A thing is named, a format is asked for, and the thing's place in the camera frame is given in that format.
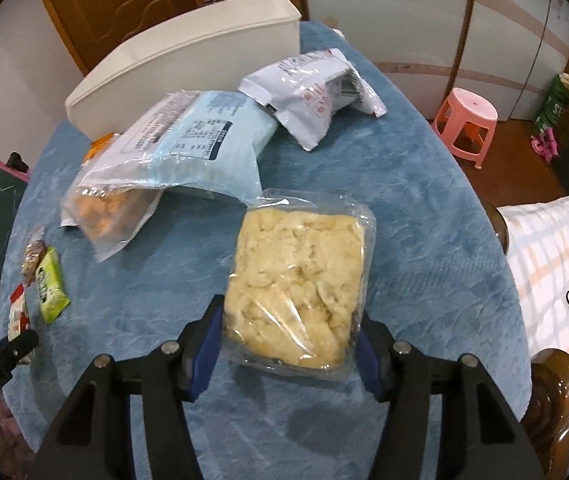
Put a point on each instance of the light blue and white packet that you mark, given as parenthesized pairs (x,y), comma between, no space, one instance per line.
(194,146)

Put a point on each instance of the pale floral wardrobe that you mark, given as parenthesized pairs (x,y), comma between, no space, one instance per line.
(414,10)

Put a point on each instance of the green bag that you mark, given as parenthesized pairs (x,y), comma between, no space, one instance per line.
(552,105)

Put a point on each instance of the pink patterned cloth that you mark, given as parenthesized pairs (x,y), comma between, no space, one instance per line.
(0,430)

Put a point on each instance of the checked bedding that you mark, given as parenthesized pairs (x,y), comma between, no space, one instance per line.
(554,250)

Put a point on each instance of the small clear nut packet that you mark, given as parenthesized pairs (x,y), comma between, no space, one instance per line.
(32,258)

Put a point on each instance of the pink toy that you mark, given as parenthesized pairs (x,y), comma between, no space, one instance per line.
(544,148)

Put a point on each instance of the clear packet of fried orange snacks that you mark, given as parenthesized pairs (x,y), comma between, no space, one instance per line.
(109,216)

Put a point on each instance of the clear packet of pale crisp cake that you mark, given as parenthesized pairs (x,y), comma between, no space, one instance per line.
(294,280)

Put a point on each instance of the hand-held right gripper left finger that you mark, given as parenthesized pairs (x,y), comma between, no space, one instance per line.
(207,356)

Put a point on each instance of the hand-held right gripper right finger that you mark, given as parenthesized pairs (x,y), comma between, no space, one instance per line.
(369,362)

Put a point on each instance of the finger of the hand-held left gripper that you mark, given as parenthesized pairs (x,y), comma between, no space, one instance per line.
(20,345)

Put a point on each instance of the pink plastic stool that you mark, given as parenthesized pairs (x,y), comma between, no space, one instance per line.
(466,110)

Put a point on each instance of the small green packet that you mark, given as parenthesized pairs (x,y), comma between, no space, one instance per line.
(52,285)

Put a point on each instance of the white and silver snack packet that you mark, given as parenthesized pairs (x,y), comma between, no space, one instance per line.
(309,96)

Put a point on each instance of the white plastic storage bin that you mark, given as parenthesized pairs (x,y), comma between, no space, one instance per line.
(189,60)

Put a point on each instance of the brown wooden door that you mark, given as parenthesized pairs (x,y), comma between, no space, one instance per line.
(104,0)

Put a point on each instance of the carved wooden bed frame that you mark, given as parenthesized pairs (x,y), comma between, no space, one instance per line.
(549,410)

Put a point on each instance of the round wooden bedpost knob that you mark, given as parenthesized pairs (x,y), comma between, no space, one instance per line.
(495,226)

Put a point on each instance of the red and white small packet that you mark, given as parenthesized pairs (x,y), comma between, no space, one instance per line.
(17,318)

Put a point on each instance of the black clamp knob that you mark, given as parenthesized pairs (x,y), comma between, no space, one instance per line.
(17,162)

